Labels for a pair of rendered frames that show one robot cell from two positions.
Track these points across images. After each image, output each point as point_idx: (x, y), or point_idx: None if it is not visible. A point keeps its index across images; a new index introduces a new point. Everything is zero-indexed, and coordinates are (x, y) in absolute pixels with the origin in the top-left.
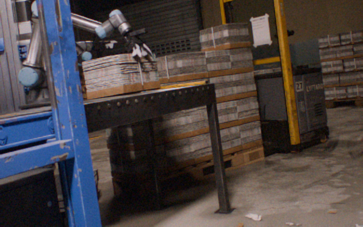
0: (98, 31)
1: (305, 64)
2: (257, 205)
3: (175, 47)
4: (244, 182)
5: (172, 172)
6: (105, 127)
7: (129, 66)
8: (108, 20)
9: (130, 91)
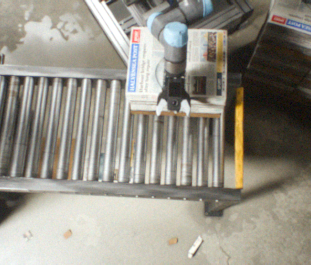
0: (147, 26)
1: None
2: (235, 238)
3: None
4: None
5: (294, 97)
6: None
7: (152, 101)
8: (161, 30)
9: (146, 114)
